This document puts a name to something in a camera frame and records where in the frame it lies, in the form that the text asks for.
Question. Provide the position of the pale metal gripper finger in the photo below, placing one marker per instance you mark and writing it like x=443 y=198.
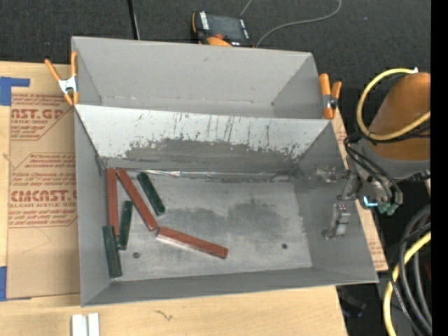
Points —
x=339 y=220
x=330 y=175

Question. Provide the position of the dark green flat block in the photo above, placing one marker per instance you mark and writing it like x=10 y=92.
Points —
x=112 y=251
x=125 y=224
x=151 y=194

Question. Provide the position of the brown cardboard board red print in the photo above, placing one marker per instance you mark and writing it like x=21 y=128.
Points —
x=42 y=254

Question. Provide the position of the red-brown flat block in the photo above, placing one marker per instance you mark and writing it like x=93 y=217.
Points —
x=137 y=199
x=192 y=241
x=112 y=201

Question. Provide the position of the grey metal bin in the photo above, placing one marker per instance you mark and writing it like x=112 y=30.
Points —
x=224 y=219

